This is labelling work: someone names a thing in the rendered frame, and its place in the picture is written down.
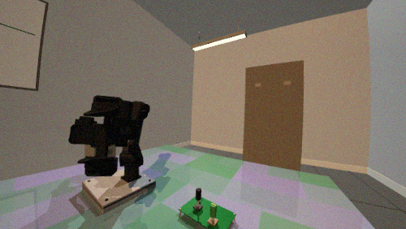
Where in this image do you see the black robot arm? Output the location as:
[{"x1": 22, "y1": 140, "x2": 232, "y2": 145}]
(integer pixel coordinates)
[{"x1": 68, "y1": 100, "x2": 150, "y2": 183}]

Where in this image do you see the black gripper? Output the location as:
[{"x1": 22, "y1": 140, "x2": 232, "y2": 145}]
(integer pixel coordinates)
[{"x1": 78, "y1": 95, "x2": 127, "y2": 177}]

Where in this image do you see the green circuit board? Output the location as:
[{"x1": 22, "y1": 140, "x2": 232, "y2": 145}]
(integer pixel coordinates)
[{"x1": 178, "y1": 188, "x2": 236, "y2": 229}]

